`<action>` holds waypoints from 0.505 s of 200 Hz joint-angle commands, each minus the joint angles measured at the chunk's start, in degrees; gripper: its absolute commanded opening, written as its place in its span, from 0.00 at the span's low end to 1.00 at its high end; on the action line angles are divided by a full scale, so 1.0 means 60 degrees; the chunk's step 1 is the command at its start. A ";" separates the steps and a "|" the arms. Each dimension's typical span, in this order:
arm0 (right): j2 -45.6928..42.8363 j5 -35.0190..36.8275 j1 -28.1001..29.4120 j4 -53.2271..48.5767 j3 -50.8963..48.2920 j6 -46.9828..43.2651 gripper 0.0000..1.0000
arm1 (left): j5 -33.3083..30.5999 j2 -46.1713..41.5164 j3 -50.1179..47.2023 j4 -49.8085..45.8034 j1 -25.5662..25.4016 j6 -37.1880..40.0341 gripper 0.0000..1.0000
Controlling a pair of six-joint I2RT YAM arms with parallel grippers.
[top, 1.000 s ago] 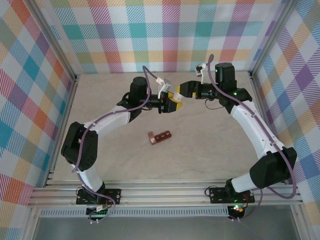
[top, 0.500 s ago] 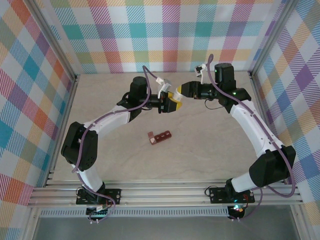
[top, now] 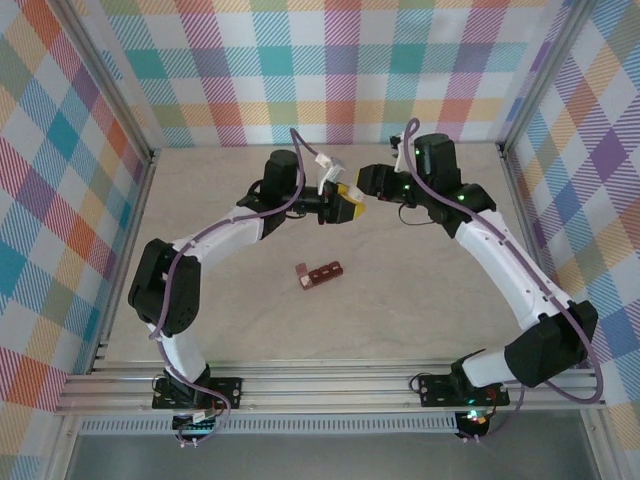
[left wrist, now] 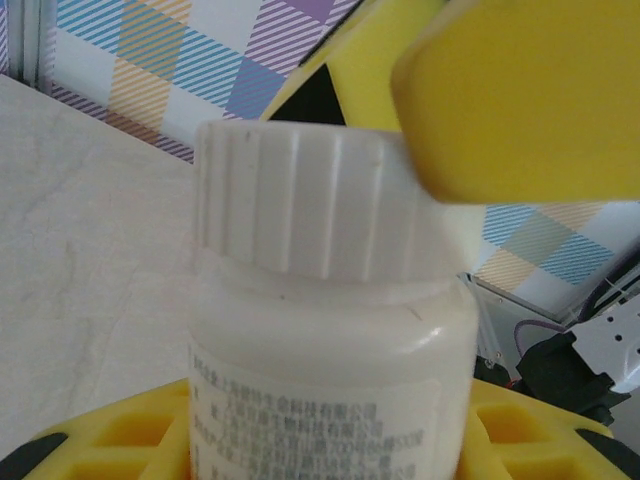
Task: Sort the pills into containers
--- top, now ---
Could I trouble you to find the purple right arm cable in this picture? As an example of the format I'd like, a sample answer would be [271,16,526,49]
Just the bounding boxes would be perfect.
[403,117,607,444]

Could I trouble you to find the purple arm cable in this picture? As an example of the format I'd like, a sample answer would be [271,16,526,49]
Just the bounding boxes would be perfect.
[149,127,321,449]
[403,117,607,444]

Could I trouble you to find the aluminium left side rail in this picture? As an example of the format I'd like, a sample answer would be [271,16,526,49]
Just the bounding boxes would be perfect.
[87,148,162,375]

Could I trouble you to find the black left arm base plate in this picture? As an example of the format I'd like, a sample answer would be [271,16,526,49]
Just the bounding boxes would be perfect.
[151,376,245,412]

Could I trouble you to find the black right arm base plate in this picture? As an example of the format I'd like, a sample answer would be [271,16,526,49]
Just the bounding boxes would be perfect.
[417,372,511,408]

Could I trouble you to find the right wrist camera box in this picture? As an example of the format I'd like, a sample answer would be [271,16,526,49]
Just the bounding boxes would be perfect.
[391,133,409,173]

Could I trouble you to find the aluminium right frame post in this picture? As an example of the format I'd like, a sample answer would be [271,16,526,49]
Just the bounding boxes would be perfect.
[497,0,597,157]

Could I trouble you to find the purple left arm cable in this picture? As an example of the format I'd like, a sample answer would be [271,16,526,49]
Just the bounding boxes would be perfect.
[149,127,321,449]

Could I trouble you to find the aluminium frame post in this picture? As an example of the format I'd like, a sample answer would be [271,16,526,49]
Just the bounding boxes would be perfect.
[49,0,162,164]
[497,0,597,157]

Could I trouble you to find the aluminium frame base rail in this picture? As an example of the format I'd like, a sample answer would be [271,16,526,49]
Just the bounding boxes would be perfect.
[53,357,609,416]

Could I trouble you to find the slotted grey cable duct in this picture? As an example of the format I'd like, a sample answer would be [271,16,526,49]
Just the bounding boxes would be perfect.
[78,418,460,436]

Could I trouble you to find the red-brown block piece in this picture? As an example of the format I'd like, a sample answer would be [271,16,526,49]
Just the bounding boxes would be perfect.
[294,260,344,292]

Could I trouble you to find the aluminium left frame post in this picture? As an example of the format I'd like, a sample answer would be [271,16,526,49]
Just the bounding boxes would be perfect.
[49,0,162,164]

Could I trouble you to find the aluminium right side rail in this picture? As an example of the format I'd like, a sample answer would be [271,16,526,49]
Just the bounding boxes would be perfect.
[497,144,572,370]

